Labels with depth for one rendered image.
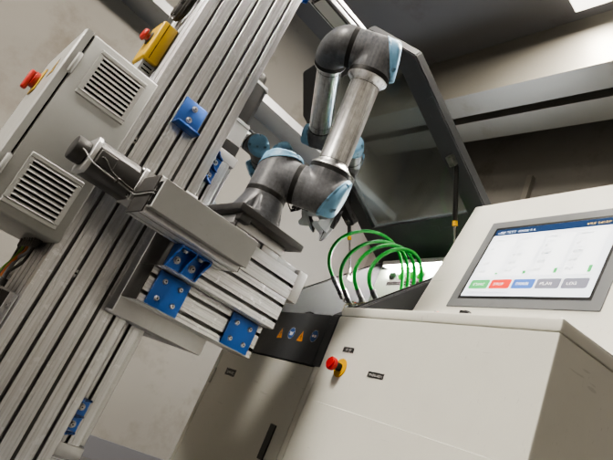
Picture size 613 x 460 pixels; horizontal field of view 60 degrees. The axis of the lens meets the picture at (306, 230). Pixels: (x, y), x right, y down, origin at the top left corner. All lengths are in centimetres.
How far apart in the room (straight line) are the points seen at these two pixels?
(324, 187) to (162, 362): 246
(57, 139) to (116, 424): 255
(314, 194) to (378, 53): 43
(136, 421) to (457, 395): 278
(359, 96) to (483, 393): 83
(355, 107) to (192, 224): 59
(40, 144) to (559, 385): 117
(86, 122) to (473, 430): 107
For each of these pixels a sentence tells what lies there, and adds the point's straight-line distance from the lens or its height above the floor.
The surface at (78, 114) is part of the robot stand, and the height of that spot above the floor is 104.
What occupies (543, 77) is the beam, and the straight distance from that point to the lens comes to 361.
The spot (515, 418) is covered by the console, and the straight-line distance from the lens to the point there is 107.
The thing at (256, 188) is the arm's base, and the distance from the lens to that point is 143.
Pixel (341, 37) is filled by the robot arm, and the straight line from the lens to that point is 157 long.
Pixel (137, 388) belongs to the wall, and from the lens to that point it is 365.
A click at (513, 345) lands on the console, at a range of 113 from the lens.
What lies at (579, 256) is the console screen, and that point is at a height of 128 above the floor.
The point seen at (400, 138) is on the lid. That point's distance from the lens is 213.
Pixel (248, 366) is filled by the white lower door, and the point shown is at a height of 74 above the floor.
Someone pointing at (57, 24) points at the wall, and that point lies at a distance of 358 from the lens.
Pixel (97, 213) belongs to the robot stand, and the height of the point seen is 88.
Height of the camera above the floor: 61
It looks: 19 degrees up
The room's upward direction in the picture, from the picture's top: 24 degrees clockwise
